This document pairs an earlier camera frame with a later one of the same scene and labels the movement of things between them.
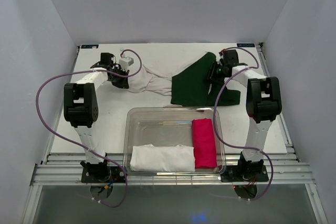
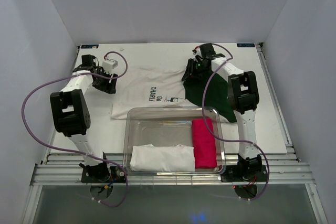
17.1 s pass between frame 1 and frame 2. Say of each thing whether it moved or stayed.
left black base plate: stayed
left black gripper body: moved
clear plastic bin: stayed
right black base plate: stayed
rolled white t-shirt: stayed
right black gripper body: moved
